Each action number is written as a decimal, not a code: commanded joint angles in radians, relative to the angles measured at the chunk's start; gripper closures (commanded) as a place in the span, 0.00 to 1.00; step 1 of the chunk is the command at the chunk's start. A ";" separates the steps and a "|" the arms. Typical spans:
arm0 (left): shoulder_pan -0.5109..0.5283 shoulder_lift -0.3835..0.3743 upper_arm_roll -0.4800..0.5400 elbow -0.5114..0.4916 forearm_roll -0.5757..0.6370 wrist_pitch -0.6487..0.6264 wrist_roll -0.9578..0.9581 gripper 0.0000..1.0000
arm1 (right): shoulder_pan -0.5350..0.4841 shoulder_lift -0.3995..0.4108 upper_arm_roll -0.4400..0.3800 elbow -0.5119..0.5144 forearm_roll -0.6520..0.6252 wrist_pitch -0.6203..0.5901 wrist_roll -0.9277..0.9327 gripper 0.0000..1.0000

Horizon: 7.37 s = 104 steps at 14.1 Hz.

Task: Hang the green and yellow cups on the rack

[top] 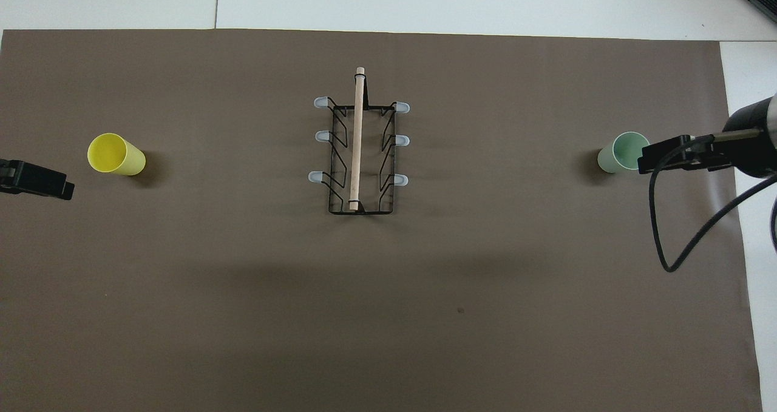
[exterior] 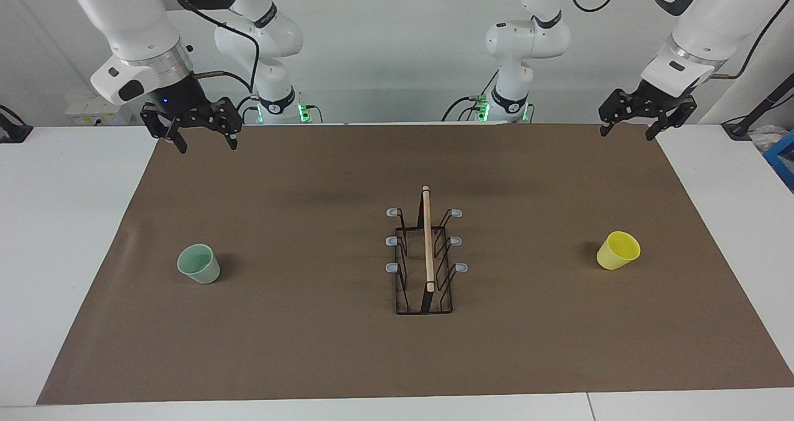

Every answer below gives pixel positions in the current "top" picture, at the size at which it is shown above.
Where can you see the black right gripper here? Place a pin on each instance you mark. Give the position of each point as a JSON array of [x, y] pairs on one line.
[[753, 142]]

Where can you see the pale green plastic cup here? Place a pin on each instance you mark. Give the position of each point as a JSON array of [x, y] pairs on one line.
[[620, 154]]

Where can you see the yellow plastic cup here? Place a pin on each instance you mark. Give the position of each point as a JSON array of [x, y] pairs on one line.
[[115, 154]]

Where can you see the brown table mat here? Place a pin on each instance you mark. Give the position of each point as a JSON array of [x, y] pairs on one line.
[[425, 339]]

